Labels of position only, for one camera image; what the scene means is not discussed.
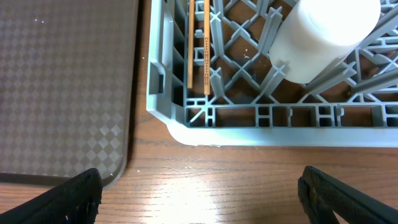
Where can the wooden chopstick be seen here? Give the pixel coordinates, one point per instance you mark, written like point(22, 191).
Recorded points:
point(207, 45)
point(191, 37)

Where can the dark brown serving tray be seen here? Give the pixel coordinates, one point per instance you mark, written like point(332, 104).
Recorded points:
point(66, 81)

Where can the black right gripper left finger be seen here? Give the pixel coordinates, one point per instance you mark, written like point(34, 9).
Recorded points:
point(75, 201)

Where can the white cup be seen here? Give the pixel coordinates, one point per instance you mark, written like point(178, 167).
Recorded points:
point(317, 34)

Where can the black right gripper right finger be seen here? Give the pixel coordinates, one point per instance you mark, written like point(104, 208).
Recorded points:
point(323, 197)

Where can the grey dishwasher rack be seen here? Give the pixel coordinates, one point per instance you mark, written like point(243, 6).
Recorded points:
point(250, 102)

